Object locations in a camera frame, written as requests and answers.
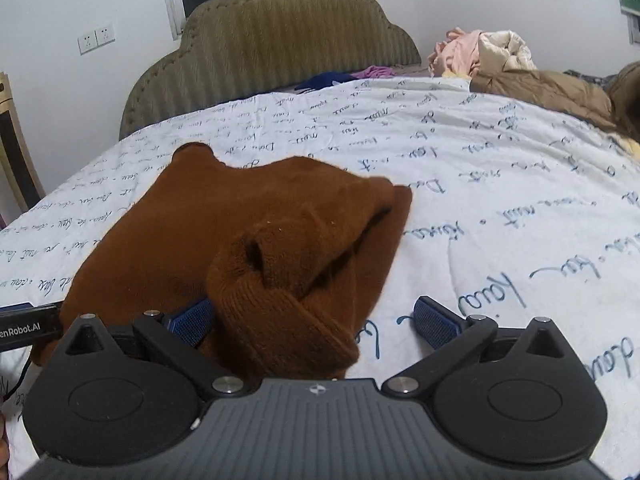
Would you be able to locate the brown knit sweater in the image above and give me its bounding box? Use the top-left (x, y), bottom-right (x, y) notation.
top-left (60, 143), bottom-right (412, 382)

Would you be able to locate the white script-print bed sheet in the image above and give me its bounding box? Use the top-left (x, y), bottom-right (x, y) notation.
top-left (1, 77), bottom-right (639, 479)

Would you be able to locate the gold tower air conditioner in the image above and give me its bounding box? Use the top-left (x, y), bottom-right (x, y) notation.
top-left (0, 73), bottom-right (46, 211)

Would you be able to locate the purple garment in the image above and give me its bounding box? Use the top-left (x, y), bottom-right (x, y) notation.
top-left (350, 65), bottom-right (396, 79)

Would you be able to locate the pink garment pile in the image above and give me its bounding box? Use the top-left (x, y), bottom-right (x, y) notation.
top-left (427, 27), bottom-right (482, 80)

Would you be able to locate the olive brown coat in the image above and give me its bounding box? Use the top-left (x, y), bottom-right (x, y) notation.
top-left (470, 62), bottom-right (639, 141)

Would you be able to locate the dark blue garment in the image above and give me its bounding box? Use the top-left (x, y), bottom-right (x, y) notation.
top-left (294, 72), bottom-right (356, 92)

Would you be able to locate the cream quilted jacket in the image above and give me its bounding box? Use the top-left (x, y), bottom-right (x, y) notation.
top-left (478, 30), bottom-right (537, 74)

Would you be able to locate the olive padded headboard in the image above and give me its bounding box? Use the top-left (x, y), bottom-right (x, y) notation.
top-left (119, 0), bottom-right (422, 138)

